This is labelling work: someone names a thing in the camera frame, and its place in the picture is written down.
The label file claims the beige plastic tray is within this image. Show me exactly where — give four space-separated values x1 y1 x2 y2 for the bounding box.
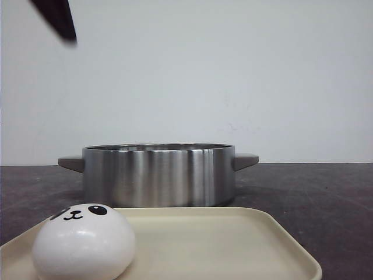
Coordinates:
1 207 322 279

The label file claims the panda bun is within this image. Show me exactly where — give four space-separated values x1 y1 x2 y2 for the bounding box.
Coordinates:
31 204 136 279

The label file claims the stainless steel steamer pot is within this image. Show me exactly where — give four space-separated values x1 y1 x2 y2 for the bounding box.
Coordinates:
58 143 259 208

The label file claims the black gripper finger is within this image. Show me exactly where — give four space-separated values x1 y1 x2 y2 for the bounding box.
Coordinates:
30 0 78 46

